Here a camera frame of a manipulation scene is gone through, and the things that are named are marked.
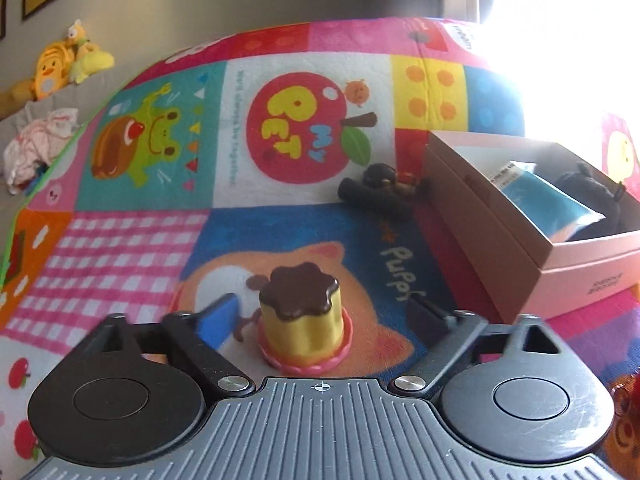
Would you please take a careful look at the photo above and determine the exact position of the colourful cartoon play mat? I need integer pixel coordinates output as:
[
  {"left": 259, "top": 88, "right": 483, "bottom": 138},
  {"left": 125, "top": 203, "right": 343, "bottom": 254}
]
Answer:
[{"left": 0, "top": 15, "right": 640, "bottom": 480}]

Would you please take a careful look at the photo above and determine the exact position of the small black toy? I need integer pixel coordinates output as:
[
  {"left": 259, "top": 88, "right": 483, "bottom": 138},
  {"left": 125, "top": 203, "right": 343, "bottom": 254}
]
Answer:
[{"left": 337, "top": 162, "right": 433, "bottom": 218}]

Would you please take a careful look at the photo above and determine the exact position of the black plush toy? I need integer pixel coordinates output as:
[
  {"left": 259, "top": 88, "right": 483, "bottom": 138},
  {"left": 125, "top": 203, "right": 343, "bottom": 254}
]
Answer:
[{"left": 552, "top": 161, "right": 640, "bottom": 243}]

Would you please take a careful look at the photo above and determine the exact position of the orange tiger plush toy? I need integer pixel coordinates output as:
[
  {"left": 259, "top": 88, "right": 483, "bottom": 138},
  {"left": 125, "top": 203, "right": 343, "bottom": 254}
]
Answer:
[{"left": 0, "top": 42, "right": 76, "bottom": 117}]

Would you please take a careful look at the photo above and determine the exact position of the pink crumpled cloth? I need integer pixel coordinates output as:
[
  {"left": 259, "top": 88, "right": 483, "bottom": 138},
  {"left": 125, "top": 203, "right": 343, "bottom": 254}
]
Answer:
[{"left": 2, "top": 107, "right": 81, "bottom": 196}]

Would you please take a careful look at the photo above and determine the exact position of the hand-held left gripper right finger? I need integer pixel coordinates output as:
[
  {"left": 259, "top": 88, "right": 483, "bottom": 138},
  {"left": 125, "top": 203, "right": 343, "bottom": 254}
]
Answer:
[{"left": 394, "top": 296, "right": 576, "bottom": 401}]

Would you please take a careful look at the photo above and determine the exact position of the blue face mask pack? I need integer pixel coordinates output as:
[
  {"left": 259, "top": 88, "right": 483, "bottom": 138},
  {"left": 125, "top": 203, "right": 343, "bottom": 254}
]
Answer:
[{"left": 487, "top": 160, "right": 606, "bottom": 241}]

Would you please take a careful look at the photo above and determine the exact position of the pink cardboard box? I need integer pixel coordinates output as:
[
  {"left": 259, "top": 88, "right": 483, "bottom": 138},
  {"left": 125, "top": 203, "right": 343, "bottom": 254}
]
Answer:
[{"left": 412, "top": 130, "right": 640, "bottom": 321}]

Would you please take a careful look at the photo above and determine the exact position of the yellow pudding toy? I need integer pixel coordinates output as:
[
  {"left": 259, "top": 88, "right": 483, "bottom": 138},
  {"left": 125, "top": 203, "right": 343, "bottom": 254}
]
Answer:
[{"left": 257, "top": 262, "right": 355, "bottom": 377}]

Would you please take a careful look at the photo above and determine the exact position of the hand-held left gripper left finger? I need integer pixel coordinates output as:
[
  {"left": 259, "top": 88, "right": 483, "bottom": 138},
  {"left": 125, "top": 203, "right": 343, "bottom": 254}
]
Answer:
[{"left": 95, "top": 294, "right": 256, "bottom": 399}]

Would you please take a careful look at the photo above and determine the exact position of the yellow green plush toy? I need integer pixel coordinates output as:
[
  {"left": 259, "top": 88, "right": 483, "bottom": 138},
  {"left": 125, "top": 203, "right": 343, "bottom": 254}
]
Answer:
[{"left": 65, "top": 20, "right": 115, "bottom": 85}]

